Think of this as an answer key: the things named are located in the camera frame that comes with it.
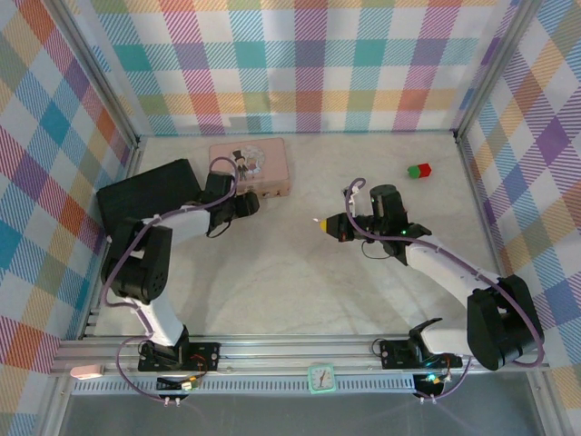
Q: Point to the teal square clock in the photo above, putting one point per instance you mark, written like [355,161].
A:
[321,379]

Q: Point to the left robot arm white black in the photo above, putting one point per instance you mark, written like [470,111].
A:
[159,236]

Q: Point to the pink tin box with print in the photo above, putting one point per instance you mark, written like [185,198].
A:
[254,168]

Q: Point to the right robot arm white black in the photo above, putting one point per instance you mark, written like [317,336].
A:
[492,327]

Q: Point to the aluminium frame rail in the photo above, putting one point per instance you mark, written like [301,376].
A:
[281,352]

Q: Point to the green cube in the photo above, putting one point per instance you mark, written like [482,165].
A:
[413,171]

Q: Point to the aluminium frame post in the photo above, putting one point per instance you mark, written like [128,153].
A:
[495,68]
[97,72]

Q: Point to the pink plastic piece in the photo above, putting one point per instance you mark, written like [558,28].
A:
[86,372]

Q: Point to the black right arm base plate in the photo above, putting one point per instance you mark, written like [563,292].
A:
[399,353]

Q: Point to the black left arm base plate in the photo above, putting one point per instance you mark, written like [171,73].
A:
[195,355]

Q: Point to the black rectangular box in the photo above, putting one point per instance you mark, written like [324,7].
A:
[145,193]

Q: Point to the yellow capped key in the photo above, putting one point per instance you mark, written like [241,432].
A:
[322,224]

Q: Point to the red and green block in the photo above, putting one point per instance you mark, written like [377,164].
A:
[425,169]

